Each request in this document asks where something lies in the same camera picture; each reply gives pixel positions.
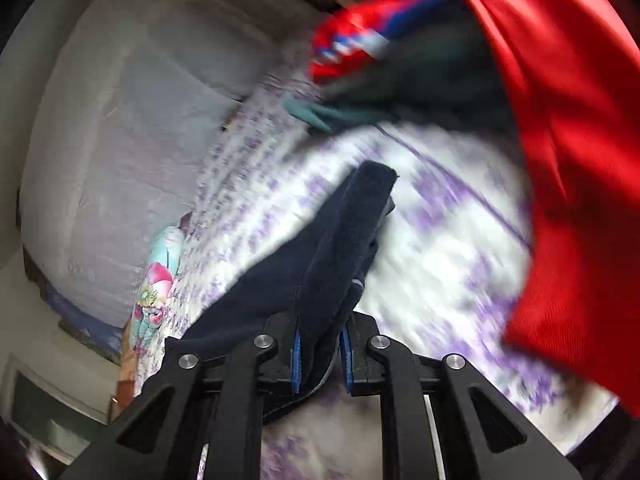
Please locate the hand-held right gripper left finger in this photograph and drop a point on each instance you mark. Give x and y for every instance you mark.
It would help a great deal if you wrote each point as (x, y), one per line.
(296, 360)

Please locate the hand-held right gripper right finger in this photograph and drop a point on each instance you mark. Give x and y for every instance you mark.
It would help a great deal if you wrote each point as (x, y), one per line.
(346, 360)

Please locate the navy blue pants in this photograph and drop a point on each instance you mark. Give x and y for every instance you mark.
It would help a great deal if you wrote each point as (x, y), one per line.
(345, 230)

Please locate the person's left forearm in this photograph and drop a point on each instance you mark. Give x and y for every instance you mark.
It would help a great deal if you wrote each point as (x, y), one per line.
(350, 35)

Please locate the purple floral bedspread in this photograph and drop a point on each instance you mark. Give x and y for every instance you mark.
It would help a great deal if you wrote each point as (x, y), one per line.
(440, 260)

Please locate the folded colourful floral quilt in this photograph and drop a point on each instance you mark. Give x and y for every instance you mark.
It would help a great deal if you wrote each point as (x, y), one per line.
(157, 280)

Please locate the orange brown blanket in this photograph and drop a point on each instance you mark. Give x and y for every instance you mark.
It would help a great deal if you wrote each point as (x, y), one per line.
(127, 375)

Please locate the blue patterned cloth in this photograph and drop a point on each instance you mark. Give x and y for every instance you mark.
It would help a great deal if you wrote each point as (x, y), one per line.
(85, 320)

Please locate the white framed panel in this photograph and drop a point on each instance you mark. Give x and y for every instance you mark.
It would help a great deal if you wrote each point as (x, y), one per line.
(45, 410)

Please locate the white pillows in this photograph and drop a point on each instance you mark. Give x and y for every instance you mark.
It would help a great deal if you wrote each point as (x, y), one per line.
(125, 135)

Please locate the dark green cloth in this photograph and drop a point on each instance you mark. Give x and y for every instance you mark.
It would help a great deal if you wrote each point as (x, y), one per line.
(430, 80)

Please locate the person's red jacket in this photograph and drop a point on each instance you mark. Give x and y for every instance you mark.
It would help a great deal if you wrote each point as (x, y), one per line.
(575, 160)

